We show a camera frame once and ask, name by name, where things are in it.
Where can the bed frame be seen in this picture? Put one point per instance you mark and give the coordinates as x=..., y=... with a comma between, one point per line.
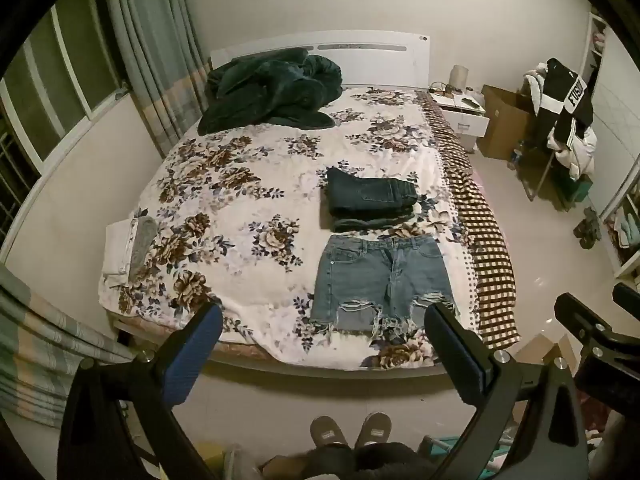
x=300, y=366

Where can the person's dark trousers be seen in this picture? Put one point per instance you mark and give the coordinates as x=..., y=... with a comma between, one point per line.
x=350, y=462

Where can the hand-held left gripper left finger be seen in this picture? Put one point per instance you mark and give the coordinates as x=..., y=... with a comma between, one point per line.
x=192, y=355

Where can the white garment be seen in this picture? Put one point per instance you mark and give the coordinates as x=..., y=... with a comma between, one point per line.
x=580, y=152

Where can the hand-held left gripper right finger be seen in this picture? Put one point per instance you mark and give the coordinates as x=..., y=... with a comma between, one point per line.
x=452, y=350

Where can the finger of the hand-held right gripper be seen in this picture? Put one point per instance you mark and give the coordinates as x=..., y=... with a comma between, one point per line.
x=627, y=295
x=580, y=312

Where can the folded grey cloth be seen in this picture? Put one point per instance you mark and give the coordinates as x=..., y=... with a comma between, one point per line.
x=142, y=245

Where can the pair of dark shoes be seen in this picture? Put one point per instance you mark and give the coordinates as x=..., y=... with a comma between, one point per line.
x=586, y=230

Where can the window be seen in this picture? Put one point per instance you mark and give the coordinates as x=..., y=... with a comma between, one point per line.
x=55, y=75

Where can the white shelf unit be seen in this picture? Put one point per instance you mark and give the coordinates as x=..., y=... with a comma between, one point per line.
x=625, y=230

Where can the white cylinder lamp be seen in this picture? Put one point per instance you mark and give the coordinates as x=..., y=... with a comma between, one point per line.
x=459, y=77

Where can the striped green curtain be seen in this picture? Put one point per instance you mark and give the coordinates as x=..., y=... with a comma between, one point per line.
x=150, y=50
x=45, y=355

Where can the black and white jacket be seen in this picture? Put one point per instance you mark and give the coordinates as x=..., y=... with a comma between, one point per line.
x=567, y=95

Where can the folded white cloth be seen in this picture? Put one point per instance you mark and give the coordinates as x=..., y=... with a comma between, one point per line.
x=117, y=247

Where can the light blue ripped denim shorts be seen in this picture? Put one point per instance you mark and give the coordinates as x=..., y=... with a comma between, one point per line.
x=382, y=272

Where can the brown checked sheet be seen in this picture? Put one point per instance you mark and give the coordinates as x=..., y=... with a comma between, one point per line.
x=482, y=240

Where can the grey slipper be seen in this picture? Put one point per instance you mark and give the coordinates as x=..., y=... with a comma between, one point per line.
x=372, y=429
x=327, y=431

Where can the white nightstand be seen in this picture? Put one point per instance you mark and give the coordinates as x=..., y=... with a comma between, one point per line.
x=467, y=117

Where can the green box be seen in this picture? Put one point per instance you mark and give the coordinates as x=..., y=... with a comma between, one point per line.
x=580, y=190

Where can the dark green blanket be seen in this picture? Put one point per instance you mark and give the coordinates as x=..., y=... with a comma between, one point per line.
x=272, y=87

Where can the white wardrobe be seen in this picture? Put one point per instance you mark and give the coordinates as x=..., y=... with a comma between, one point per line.
x=595, y=47

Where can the metal chair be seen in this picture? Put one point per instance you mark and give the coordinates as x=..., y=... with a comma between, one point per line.
x=542, y=175

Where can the bed with floral sheet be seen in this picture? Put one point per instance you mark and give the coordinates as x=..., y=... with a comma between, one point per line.
x=240, y=200

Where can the cardboard box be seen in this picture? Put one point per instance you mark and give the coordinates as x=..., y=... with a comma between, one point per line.
x=505, y=120

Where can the folded dark jeans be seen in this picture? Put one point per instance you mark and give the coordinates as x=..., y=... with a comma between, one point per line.
x=372, y=195

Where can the flat cardboard piece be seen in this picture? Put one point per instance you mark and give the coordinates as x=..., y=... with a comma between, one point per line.
x=545, y=352

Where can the white headboard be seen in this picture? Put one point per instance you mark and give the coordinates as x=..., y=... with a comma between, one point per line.
x=370, y=52

